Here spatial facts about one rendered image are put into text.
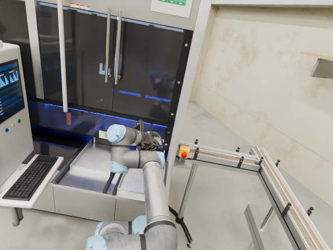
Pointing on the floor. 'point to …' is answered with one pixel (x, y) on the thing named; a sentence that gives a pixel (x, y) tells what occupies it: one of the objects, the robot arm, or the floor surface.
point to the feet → (182, 227)
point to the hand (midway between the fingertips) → (157, 139)
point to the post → (189, 77)
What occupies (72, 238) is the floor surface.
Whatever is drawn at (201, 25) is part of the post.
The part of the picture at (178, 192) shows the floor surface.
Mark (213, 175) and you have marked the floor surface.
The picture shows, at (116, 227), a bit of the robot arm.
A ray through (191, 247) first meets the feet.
